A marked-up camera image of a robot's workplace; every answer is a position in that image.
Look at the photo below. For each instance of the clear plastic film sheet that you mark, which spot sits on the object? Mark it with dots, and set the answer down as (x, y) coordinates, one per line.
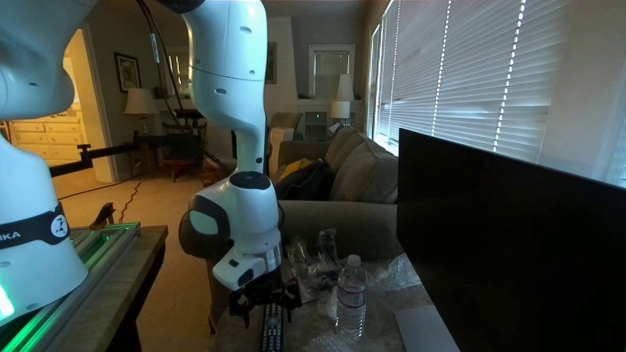
(399, 270)

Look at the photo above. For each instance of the grey fabric couch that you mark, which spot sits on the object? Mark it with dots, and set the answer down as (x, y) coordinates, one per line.
(365, 176)

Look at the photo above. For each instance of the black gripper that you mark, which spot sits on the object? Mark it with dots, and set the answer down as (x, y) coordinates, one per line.
(266, 292)

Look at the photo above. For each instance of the table lamp with white shade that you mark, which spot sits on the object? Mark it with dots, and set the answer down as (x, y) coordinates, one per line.
(340, 110)
(140, 100)

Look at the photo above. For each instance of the black camera boom stand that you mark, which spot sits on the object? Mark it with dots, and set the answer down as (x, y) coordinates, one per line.
(99, 155)

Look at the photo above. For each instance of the black flat screen television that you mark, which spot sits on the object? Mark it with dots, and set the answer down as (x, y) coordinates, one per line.
(510, 247)

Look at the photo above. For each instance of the clear plastic water bottle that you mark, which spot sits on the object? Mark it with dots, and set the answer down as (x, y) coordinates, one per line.
(352, 300)

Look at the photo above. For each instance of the clear bag of packaged items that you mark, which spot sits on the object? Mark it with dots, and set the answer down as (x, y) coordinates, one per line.
(314, 257)

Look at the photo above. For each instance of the black remote control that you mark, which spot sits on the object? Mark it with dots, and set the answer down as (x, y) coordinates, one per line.
(273, 329)

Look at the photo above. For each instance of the white window blinds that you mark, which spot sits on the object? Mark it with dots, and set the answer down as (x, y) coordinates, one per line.
(483, 71)

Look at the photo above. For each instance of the black throw pillow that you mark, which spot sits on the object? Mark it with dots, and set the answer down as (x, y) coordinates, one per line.
(307, 184)

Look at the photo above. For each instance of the framed wall picture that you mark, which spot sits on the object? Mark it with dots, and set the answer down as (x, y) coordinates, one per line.
(129, 71)

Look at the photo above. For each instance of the dark background console table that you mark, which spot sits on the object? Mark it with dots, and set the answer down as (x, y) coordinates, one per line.
(179, 143)

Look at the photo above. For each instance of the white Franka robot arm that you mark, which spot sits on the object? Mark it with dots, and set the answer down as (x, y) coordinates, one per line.
(228, 79)

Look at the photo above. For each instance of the yellow cushion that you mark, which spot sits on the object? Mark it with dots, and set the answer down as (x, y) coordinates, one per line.
(295, 169)

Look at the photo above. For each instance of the light wooden dresser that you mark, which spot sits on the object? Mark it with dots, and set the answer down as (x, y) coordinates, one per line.
(46, 133)

